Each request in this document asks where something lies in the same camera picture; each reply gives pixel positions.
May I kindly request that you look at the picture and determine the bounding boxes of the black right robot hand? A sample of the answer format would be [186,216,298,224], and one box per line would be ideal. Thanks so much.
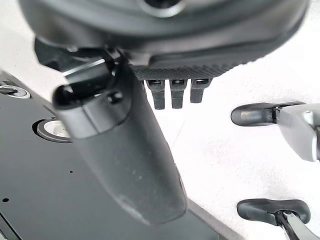
[18,0,310,225]

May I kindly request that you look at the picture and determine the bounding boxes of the silver round platform fitting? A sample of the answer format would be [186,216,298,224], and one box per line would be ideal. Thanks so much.
[31,118,74,144]
[0,84,31,99]

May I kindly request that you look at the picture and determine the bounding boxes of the black metal platform plate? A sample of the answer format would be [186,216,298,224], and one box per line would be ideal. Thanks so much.
[0,70,247,240]

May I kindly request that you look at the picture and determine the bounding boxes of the dark robot foot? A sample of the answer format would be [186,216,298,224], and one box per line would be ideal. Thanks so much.
[230,101,307,127]
[236,198,312,230]

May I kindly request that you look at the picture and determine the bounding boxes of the silver robot leg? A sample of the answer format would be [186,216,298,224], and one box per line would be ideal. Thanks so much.
[272,103,320,163]
[274,209,320,240]

